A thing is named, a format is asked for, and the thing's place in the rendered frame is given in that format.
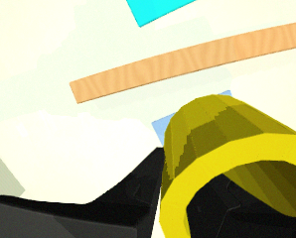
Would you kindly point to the yellow cup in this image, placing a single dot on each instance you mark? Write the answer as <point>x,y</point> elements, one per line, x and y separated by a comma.
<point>218,134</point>

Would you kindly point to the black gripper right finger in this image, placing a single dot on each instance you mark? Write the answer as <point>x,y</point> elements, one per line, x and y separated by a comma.
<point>222,209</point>

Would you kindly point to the wooden bar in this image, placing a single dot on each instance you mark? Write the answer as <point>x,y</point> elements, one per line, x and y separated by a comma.
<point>141,72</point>

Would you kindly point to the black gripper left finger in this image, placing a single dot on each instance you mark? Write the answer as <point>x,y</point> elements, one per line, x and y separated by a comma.
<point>126,210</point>

